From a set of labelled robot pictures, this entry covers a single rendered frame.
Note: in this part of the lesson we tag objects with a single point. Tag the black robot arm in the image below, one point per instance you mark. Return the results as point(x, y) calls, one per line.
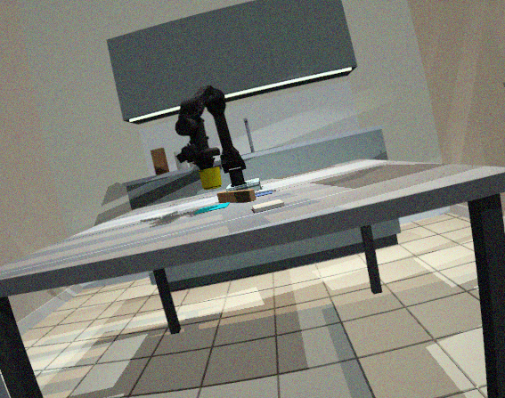
point(190, 123)

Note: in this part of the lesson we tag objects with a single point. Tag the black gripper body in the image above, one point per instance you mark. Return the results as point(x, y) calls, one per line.
point(201, 143)

